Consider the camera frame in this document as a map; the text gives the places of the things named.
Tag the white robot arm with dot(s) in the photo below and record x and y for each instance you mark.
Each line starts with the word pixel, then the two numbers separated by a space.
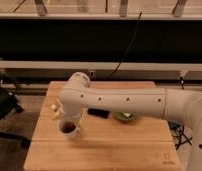
pixel 179 106

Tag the white ceramic cup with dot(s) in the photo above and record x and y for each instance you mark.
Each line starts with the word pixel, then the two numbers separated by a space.
pixel 69 129

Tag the black rectangular object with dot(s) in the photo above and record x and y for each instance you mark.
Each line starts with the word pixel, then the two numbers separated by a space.
pixel 99 113

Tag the green plate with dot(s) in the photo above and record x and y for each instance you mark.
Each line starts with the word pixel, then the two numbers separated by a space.
pixel 125 117

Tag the wooden table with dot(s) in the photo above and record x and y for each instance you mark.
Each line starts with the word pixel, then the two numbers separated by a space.
pixel 101 145

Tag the black office chair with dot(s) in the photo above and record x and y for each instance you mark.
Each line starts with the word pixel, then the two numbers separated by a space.
pixel 8 101

